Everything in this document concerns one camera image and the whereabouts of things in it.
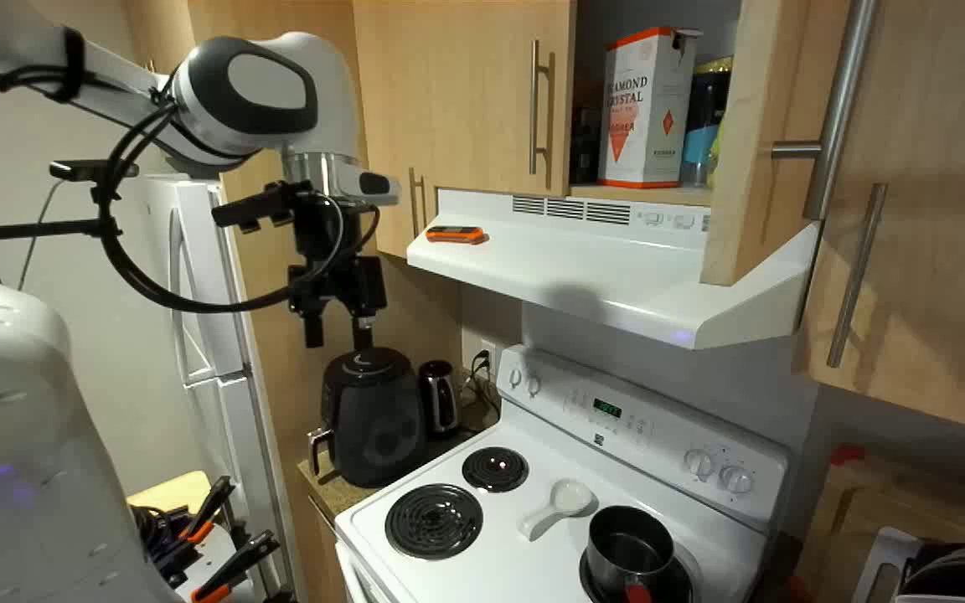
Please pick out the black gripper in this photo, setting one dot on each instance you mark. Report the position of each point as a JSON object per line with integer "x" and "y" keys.
{"x": 334, "y": 286}

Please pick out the light wooden cabinet door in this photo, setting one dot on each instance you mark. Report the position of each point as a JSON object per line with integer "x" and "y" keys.
{"x": 744, "y": 134}
{"x": 483, "y": 103}

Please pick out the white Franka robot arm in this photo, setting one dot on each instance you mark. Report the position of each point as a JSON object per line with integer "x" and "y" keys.
{"x": 250, "y": 84}

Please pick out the small wooden cabinet door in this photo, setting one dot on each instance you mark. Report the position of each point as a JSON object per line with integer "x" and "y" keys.
{"x": 159, "y": 21}

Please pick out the black steel mug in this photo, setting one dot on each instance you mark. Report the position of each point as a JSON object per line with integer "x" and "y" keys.
{"x": 441, "y": 397}

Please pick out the white refrigerator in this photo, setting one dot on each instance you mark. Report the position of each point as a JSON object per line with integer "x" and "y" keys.
{"x": 201, "y": 336}

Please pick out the orange black handheld device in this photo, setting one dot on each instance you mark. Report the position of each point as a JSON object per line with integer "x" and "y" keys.
{"x": 457, "y": 233}

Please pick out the small black coil burner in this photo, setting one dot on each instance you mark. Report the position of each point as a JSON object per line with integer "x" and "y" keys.
{"x": 494, "y": 470}

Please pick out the black orange clamp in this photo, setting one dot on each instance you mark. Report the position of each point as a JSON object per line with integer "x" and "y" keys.
{"x": 200, "y": 520}
{"x": 234, "y": 565}

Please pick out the white range hood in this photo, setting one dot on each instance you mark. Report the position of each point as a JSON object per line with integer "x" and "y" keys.
{"x": 595, "y": 262}

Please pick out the white spoon rest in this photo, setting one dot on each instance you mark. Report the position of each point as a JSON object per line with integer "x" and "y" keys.
{"x": 562, "y": 499}

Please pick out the white electric stove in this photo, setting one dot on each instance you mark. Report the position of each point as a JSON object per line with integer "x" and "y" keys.
{"x": 617, "y": 447}

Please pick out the black mounting rod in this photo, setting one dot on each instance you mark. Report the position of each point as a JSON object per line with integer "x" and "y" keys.
{"x": 26, "y": 230}

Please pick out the black pot on stove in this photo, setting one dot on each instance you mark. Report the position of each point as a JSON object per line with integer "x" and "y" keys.
{"x": 628, "y": 548}

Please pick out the red white carton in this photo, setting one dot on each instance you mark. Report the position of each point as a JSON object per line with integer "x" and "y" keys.
{"x": 645, "y": 110}

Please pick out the white plastic cutting board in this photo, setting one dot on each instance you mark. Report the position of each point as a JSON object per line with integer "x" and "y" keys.
{"x": 882, "y": 565}

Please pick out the wooden cutting board orange corners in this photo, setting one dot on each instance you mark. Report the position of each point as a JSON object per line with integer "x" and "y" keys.
{"x": 920, "y": 505}

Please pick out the white wall outlet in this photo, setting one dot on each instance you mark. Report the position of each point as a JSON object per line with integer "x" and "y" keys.
{"x": 482, "y": 358}

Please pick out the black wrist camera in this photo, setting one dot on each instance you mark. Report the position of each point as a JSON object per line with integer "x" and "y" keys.
{"x": 254, "y": 210}

